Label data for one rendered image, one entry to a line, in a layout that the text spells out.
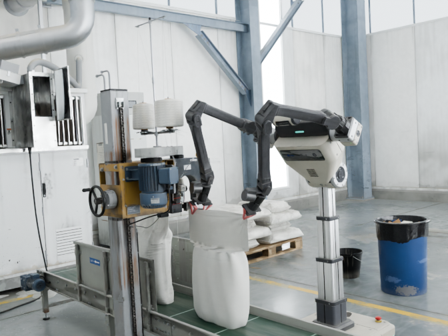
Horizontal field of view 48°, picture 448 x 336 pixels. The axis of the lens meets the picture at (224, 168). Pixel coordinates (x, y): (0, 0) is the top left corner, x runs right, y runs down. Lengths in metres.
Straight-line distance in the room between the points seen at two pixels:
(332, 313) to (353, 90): 8.77
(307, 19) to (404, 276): 7.16
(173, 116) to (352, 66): 9.02
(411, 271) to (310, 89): 6.51
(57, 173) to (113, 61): 2.51
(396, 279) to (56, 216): 3.47
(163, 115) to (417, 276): 2.84
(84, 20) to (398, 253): 3.71
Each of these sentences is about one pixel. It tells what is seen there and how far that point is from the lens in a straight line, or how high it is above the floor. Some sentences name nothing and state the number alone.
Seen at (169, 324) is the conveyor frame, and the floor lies 0.38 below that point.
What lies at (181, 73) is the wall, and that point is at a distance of 8.35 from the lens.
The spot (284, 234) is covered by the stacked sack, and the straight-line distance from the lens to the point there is 6.41.
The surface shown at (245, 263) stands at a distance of 2.90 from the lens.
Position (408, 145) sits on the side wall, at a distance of 11.22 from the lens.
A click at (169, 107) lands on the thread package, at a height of 1.63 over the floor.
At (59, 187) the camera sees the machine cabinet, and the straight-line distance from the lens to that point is 5.73.
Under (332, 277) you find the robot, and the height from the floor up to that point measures 0.59.
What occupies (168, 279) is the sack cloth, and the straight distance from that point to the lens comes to 3.50.
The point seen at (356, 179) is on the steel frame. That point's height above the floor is 0.45.
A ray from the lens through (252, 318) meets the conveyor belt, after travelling 3.14.
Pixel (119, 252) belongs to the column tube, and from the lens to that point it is 3.01.
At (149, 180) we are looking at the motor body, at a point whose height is 1.24.
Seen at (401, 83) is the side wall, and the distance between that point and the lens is 11.32.
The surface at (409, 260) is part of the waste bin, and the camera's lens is 4.74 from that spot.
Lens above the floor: 1.43
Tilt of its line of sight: 3 degrees down
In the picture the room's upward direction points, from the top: 3 degrees counter-clockwise
